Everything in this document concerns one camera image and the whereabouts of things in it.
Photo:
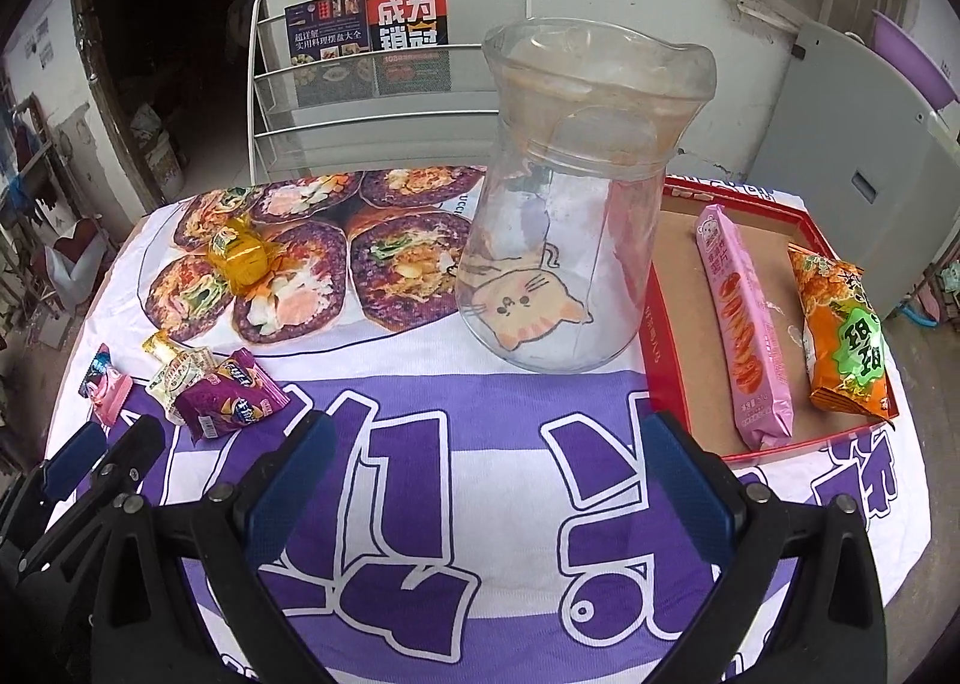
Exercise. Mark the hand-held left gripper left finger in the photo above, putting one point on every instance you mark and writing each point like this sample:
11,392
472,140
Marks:
292,489

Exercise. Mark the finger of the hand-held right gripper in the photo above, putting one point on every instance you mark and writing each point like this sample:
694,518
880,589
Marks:
71,460
133,442

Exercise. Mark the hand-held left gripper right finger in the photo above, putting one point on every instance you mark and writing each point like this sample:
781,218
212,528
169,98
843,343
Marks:
690,489

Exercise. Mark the small pink blue packet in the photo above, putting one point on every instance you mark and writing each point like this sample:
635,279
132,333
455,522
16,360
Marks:
105,388

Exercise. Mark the cream snack packet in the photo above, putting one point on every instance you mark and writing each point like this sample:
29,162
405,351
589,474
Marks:
180,382

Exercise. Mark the small yellow snack packet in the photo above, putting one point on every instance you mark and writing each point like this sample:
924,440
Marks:
159,346

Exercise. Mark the purple snack packet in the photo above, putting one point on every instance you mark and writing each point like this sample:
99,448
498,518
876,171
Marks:
232,395

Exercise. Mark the long pink snack packet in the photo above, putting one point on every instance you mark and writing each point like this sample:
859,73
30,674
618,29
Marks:
742,324

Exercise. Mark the yellow bread packet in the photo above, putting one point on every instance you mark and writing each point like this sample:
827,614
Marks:
240,256

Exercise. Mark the orange snack packet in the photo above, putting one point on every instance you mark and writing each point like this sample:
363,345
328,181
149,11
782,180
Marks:
844,339

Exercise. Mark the red tray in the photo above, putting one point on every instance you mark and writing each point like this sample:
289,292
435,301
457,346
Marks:
675,260

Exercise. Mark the clear pitcher with cat print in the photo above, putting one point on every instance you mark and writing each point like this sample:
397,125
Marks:
540,241

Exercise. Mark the purple white printed cloth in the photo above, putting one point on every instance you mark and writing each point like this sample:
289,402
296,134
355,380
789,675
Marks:
450,429

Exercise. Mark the white bag with red item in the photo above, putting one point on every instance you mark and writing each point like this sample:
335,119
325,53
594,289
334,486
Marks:
71,260

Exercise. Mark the white sack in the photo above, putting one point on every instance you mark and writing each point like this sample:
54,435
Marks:
154,148

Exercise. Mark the grey washing machine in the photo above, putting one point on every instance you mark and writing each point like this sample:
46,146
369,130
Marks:
840,151

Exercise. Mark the dark cookbook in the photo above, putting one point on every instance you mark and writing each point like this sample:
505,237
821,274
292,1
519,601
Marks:
326,31

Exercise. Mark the red and black book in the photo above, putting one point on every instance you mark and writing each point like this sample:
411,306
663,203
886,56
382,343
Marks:
405,24

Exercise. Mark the purple plastic basin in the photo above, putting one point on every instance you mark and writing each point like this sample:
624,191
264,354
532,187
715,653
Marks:
919,65

